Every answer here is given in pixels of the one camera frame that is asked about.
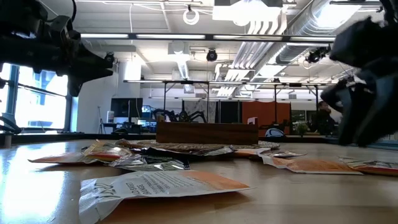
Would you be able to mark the orange partition wall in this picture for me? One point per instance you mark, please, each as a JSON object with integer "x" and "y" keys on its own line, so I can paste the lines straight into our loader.
{"x": 267, "y": 112}

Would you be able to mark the white blue round object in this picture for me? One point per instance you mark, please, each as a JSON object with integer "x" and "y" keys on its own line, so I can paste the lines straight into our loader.
{"x": 274, "y": 133}

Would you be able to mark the black background robot arms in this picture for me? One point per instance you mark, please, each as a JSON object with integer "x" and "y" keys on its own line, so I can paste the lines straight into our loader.
{"x": 183, "y": 116}

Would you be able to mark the black computer monitor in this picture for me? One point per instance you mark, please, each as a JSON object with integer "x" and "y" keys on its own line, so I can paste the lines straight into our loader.
{"x": 124, "y": 107}

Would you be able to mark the black ceiling camera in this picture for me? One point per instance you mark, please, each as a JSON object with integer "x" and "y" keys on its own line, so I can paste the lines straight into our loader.
{"x": 109, "y": 56}
{"x": 212, "y": 55}

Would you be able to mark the wooden tea organizer box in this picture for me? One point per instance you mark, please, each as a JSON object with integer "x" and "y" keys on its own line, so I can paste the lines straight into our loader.
{"x": 205, "y": 133}

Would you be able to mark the small background plant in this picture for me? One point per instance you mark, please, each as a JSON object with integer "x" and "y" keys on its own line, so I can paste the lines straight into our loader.
{"x": 301, "y": 128}

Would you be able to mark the person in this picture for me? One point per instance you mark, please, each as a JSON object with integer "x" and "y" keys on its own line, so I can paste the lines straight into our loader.
{"x": 323, "y": 121}

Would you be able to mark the yellow tea packet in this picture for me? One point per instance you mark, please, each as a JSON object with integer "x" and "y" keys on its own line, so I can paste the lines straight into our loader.
{"x": 373, "y": 168}
{"x": 105, "y": 152}

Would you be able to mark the long ceiling light bar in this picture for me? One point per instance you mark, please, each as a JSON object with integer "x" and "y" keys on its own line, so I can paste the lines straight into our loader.
{"x": 211, "y": 37}

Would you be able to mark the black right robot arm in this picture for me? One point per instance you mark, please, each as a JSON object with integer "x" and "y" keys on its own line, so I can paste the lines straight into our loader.
{"x": 390, "y": 9}

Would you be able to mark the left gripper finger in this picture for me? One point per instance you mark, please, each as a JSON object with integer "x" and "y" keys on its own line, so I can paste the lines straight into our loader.
{"x": 99, "y": 61}
{"x": 77, "y": 79}

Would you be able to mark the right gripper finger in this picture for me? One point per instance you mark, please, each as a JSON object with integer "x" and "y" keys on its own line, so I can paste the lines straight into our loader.
{"x": 334, "y": 93}
{"x": 370, "y": 112}

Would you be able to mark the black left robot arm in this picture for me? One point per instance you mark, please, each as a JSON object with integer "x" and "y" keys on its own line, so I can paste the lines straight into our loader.
{"x": 12, "y": 49}

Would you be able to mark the silver ventilation duct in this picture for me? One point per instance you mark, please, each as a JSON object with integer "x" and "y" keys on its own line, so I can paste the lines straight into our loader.
{"x": 311, "y": 28}

